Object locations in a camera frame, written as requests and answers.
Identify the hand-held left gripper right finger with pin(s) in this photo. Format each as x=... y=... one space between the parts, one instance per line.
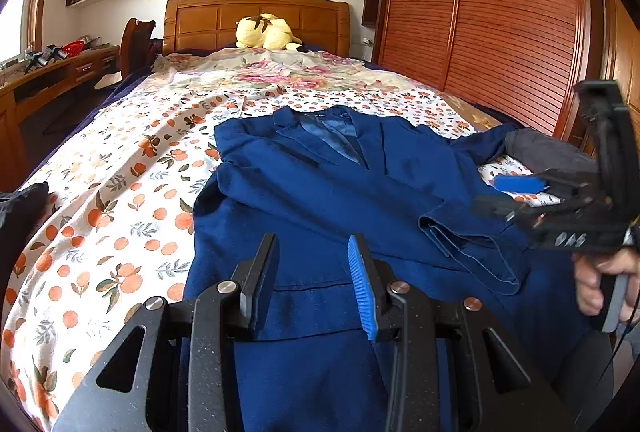
x=362 y=282

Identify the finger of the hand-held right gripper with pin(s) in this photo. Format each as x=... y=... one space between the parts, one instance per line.
x=500 y=207
x=520 y=184

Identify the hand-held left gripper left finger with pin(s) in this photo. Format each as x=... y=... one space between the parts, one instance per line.
x=260 y=277

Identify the blue suit jacket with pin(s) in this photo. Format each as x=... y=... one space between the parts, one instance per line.
x=325 y=192

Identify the black folded clothes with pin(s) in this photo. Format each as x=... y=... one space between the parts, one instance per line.
x=20 y=217

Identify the person's right hand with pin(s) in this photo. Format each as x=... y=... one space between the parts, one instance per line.
x=587 y=282

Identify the dark grey cloth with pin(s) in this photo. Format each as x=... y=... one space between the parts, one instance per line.
x=550 y=152

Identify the wooden bed with floral sheet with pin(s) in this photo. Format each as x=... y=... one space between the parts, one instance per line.
x=125 y=192

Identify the wooden slatted wardrobe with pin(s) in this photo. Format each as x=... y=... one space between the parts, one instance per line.
x=490 y=2

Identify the pink floral quilt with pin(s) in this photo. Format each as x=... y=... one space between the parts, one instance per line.
x=280 y=72

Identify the person's dark trousers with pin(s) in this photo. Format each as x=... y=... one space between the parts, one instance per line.
x=595 y=392

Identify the yellow plush toy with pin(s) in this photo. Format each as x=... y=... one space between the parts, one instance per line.
x=265 y=32

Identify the wooden headboard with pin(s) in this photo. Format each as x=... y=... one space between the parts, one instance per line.
x=210 y=20

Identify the wooden chair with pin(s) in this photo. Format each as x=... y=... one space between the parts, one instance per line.
x=136 y=42

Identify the wooden desk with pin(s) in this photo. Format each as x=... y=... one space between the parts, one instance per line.
x=55 y=82

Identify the red basket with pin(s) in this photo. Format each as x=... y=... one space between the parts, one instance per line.
x=74 y=47

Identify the window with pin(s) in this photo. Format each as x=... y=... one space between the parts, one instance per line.
x=12 y=27

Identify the white wall socket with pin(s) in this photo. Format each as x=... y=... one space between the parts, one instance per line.
x=367 y=42

